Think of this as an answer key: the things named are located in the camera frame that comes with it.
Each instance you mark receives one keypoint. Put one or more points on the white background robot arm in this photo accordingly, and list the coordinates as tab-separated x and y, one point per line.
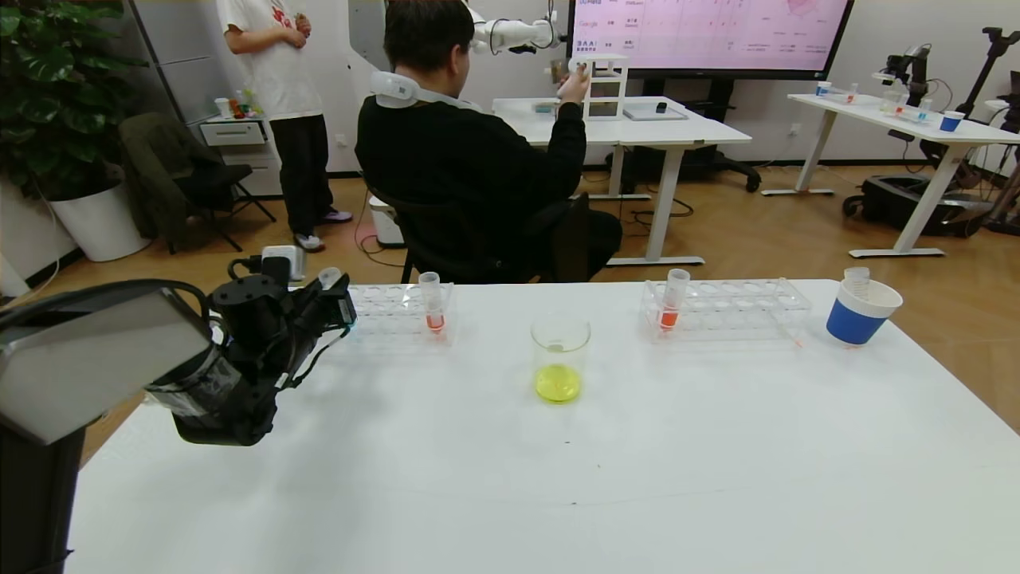
518	33

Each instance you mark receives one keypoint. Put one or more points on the blue pigment test tube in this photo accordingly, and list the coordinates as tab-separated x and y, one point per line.
330	277

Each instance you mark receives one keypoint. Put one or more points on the small white drawer unit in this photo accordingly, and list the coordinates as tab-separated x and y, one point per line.
606	88

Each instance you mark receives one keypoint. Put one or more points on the dark chair with jacket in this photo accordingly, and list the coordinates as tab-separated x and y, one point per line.
167	175

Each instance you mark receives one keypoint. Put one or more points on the red pigment test tube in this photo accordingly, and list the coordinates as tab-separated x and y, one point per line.
672	307
433	307

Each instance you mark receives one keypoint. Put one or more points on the white headset on neck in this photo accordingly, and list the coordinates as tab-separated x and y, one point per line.
392	86

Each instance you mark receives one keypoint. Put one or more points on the clear acrylic test tube rack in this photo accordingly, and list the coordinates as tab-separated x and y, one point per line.
733	312
398	320

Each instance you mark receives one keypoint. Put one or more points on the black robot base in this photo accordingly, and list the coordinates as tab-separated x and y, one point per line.
900	203

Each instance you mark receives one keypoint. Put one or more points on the white handheld controller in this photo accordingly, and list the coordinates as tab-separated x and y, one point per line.
578	70

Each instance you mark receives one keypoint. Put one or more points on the seated person in black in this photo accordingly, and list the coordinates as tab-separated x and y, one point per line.
462	175

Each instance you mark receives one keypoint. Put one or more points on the yellow pigment test tube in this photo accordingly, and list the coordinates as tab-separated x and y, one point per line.
856	281

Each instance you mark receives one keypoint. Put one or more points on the green potted plant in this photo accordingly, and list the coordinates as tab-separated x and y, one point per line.
56	96

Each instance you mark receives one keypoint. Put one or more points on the blue white paper cup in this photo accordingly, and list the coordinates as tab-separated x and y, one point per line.
854	320

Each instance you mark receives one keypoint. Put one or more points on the white box on floor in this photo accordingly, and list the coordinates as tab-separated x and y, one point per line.
386	226

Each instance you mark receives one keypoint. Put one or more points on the black stand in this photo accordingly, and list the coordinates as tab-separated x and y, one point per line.
996	44

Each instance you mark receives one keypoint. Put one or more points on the black office chair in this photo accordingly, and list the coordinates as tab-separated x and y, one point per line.
567	239

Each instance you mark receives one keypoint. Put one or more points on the white desk with lab items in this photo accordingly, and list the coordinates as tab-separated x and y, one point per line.
876	113

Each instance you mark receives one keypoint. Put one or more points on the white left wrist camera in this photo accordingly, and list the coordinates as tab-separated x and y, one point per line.
285	261

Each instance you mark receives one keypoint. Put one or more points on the white plant pot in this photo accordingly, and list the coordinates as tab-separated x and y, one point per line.
100	227

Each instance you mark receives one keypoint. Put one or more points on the white drawer cabinet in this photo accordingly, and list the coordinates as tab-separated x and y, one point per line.
239	139

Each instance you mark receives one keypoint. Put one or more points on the black background robot arm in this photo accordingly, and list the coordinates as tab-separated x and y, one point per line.
912	64

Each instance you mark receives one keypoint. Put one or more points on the large display screen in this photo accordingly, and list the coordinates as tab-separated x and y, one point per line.
709	36

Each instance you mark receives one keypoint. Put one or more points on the grey tablet pad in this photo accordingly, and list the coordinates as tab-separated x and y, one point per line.
653	115

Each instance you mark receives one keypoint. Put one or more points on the standing person in white shirt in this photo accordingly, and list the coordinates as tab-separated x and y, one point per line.
279	72

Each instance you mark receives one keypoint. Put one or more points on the small blue background cup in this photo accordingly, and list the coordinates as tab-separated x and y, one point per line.
950	123

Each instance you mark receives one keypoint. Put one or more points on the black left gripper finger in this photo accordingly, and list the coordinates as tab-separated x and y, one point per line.
311	293
341	307

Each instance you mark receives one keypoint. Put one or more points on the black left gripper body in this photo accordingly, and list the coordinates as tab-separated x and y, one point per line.
340	307

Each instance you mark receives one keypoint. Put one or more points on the glass beaker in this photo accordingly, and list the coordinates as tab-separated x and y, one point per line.
559	381

